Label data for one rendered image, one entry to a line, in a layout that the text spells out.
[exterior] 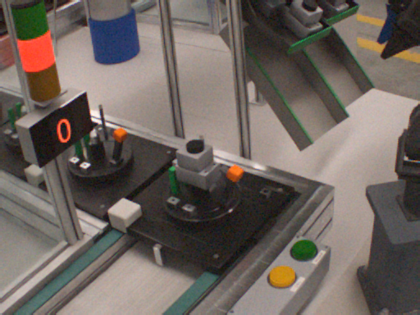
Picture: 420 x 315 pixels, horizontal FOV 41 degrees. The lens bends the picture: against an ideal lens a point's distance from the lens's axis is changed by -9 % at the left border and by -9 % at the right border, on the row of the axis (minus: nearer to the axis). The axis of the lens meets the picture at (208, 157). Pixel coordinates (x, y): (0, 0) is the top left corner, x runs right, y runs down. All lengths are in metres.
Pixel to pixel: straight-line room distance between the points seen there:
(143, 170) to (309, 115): 0.34
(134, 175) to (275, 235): 0.32
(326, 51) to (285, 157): 0.26
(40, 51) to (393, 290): 0.65
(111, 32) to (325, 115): 0.87
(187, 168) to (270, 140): 0.45
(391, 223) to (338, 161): 0.50
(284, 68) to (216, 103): 0.42
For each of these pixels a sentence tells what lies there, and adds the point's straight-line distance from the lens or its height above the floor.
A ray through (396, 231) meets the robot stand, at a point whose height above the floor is 1.06.
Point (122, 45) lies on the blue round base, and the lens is 1.91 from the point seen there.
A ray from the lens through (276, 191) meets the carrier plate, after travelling 1.10.
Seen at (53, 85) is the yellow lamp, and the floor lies 1.28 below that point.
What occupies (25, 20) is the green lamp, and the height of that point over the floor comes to 1.39.
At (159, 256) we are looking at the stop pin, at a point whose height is 0.95.
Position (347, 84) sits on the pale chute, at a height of 1.02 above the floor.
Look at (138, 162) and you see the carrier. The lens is 1.22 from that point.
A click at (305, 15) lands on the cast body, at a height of 1.25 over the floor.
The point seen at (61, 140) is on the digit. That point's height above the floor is 1.19.
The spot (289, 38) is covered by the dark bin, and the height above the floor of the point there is 1.20.
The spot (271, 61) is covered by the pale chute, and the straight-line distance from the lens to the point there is 1.23.
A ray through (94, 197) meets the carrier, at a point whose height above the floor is 0.97.
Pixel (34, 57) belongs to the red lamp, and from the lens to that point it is 0.85.
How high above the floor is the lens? 1.64
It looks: 34 degrees down
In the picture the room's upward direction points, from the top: 6 degrees counter-clockwise
